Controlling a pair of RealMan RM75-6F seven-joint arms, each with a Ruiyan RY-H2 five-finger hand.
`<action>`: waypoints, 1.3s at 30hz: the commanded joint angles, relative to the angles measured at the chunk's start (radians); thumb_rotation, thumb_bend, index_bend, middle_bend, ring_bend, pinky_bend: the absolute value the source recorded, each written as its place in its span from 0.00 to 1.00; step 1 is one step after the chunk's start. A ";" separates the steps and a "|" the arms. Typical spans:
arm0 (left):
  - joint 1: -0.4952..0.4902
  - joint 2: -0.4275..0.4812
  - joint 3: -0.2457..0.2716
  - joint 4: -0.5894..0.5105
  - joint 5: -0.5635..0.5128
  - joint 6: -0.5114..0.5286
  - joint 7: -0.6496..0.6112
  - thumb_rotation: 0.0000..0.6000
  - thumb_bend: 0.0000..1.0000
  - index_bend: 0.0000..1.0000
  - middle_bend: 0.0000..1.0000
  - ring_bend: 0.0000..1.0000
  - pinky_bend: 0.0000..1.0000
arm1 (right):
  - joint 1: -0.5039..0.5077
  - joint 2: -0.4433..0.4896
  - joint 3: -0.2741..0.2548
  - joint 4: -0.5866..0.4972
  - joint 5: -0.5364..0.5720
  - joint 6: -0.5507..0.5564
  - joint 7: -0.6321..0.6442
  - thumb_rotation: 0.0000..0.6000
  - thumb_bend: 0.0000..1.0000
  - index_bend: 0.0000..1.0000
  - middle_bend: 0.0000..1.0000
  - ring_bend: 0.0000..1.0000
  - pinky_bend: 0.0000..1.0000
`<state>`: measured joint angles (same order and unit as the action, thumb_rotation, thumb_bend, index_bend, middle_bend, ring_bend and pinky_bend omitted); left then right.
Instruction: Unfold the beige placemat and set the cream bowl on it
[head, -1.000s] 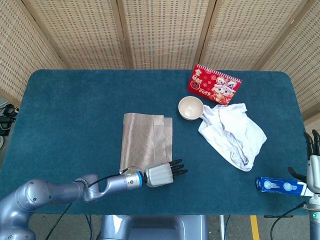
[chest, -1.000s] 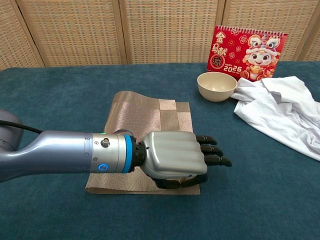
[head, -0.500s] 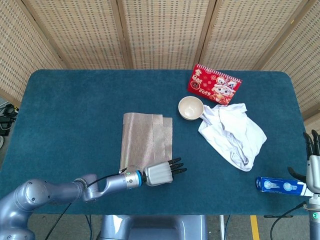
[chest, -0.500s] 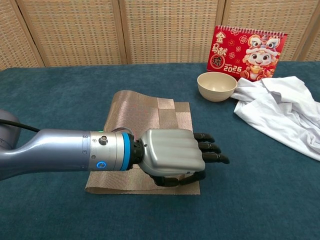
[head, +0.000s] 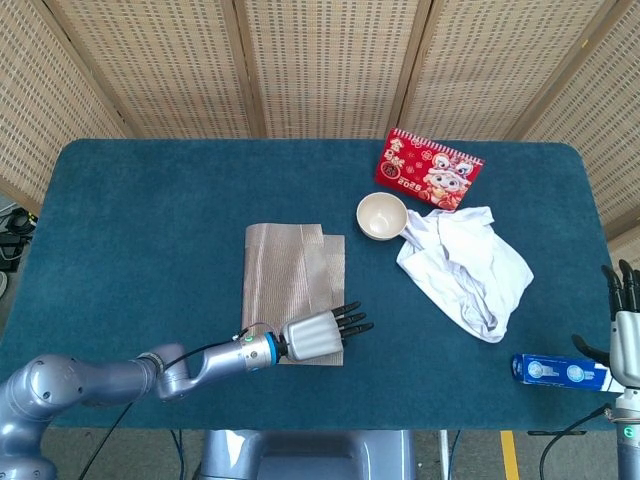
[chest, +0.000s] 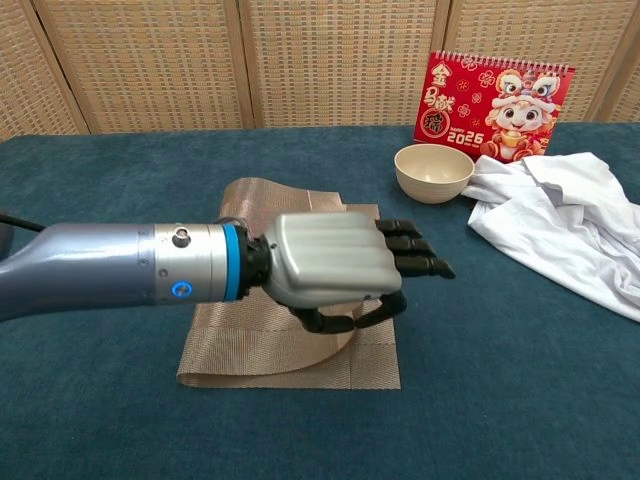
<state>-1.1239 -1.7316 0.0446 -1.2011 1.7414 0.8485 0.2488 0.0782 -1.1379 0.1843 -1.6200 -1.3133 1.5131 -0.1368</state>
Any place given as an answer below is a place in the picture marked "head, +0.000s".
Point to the red 2026 desk calendar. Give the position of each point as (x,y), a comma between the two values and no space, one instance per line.
(405,165)

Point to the woven bamboo folding screen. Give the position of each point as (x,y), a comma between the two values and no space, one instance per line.
(325,65)

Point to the crumpled white cloth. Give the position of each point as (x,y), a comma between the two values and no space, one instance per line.
(465,270)

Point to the grey robot torso base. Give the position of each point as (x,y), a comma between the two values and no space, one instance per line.
(300,455)

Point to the white table leg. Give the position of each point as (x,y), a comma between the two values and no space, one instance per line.
(444,455)

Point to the teal table cloth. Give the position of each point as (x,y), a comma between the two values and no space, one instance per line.
(150,225)

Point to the blue toothpaste box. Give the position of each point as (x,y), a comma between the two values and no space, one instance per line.
(555,372)

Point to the brown woven placemat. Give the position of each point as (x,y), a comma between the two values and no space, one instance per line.
(280,275)

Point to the beige bowl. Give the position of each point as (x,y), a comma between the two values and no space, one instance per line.
(380,220)

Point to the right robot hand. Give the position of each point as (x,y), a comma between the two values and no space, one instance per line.
(627,345)

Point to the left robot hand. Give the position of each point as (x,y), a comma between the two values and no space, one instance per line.
(312,340)

